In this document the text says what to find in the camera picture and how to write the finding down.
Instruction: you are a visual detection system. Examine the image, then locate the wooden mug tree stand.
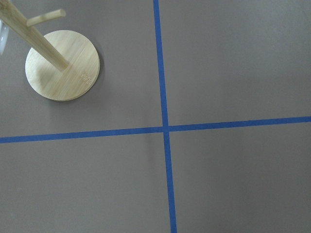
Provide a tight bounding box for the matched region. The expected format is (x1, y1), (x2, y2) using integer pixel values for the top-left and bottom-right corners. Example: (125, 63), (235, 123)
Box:
(0, 0), (100, 101)

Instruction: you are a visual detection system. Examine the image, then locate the brown paper table cover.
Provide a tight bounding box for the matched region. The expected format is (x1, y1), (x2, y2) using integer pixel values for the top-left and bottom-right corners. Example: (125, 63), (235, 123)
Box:
(0, 0), (311, 233)

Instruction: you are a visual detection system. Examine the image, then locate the white cup on wooden stand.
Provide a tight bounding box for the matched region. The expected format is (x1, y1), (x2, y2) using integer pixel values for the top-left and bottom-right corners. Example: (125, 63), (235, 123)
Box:
(0, 21), (9, 55)

